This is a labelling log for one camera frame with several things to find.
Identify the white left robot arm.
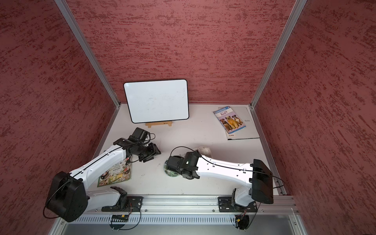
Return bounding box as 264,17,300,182
45,138,161,222

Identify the dog picture book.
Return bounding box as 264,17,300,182
213,106,246,134

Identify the left corner aluminium post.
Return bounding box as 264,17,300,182
54,0,121,109

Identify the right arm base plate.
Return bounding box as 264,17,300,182
217,196,258,213

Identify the aluminium front rail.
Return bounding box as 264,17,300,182
49,195,307,235

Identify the small wooden easel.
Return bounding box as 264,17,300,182
145,121,172,128

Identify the left black cable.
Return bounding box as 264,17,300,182
42,133,156,219

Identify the right corner aluminium post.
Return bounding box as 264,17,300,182
250,0,307,111

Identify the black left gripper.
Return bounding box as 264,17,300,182
135,142,161,162

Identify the white dry-erase board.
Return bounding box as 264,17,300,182
123,79,190,123

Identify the green leaf pattern bowl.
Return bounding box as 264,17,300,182
164,162,179,177

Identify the clear oats bag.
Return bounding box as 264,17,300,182
196,146,212,158

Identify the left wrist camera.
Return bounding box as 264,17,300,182
128,127,150,144

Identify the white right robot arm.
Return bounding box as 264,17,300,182
166,150,274,207

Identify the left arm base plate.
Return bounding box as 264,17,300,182
101,196,144,212

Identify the corner aluminium post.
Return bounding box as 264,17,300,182
250,0,307,111
54,0,121,109

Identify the colourful picture book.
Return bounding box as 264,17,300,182
97,160,132,187

